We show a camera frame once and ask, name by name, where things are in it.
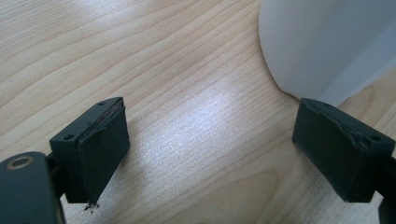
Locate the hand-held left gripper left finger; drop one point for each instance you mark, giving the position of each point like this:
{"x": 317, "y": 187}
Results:
{"x": 93, "y": 155}

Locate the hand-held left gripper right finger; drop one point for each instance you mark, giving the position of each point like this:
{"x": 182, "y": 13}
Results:
{"x": 339, "y": 155}

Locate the white round container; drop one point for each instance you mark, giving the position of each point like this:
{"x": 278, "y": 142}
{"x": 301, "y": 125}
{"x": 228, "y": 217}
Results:
{"x": 317, "y": 46}

